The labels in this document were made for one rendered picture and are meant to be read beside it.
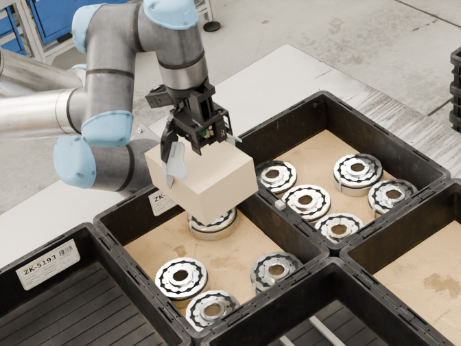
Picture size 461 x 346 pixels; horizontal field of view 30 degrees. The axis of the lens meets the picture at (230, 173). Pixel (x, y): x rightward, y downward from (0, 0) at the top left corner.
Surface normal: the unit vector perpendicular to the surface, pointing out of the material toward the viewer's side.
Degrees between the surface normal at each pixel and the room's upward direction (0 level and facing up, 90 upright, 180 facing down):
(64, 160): 56
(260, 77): 0
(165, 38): 90
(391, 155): 90
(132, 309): 0
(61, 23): 90
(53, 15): 90
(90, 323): 0
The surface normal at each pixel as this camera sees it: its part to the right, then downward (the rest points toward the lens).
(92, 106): -0.47, -0.13
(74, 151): -0.71, 0.01
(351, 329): -0.15, -0.74
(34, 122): -0.48, 0.43
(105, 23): -0.23, -0.13
